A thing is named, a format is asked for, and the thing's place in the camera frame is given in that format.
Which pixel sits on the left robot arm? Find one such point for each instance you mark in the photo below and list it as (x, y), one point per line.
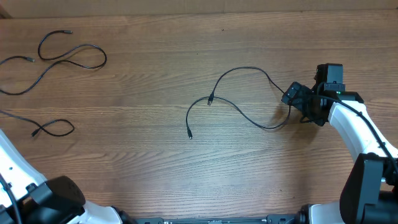
(28, 197)

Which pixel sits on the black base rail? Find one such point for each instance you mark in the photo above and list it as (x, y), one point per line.
(269, 219)

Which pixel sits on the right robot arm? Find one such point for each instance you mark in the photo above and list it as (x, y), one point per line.
(370, 192)

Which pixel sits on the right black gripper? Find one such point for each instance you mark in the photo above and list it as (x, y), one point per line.
(301, 91)

